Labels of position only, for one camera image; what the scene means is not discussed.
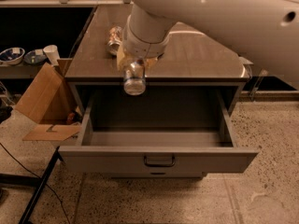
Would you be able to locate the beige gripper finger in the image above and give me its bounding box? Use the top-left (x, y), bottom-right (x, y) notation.
top-left (145, 59), bottom-right (155, 72)
top-left (117, 63), bottom-right (127, 77)

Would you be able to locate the blue silver redbull can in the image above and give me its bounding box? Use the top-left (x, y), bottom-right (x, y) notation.
top-left (123, 60), bottom-right (146, 96)

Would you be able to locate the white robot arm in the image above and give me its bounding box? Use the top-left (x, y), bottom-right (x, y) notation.
top-left (122, 0), bottom-right (299, 88)

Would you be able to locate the grey drawer cabinet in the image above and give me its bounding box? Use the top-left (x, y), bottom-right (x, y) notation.
top-left (64, 4), bottom-right (251, 179)

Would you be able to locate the open grey top drawer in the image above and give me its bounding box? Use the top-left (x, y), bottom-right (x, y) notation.
top-left (59, 87), bottom-right (258, 177)

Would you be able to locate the white paper cup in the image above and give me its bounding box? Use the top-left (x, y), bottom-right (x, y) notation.
top-left (43, 45), bottom-right (60, 64)

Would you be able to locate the brown cardboard box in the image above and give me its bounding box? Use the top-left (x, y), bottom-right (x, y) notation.
top-left (15, 63), bottom-right (80, 142)

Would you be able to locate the blue patterned bowl right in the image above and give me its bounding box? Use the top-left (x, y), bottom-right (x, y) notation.
top-left (23, 49), bottom-right (47, 66)

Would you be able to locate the blue patterned bowl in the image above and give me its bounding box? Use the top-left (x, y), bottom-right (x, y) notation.
top-left (0, 48), bottom-right (25, 65)
top-left (23, 49), bottom-right (47, 66)

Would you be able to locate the blue patterned bowl left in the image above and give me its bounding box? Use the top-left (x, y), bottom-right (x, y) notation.
top-left (0, 48), bottom-right (25, 65)

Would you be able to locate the black metal stand leg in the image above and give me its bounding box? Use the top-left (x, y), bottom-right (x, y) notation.
top-left (0, 149), bottom-right (61, 224)

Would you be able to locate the black drawer handle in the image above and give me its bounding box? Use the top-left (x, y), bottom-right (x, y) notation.
top-left (143, 156), bottom-right (176, 168)

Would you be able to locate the black floor cable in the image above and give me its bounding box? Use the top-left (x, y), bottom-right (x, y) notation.
top-left (0, 142), bottom-right (72, 224)

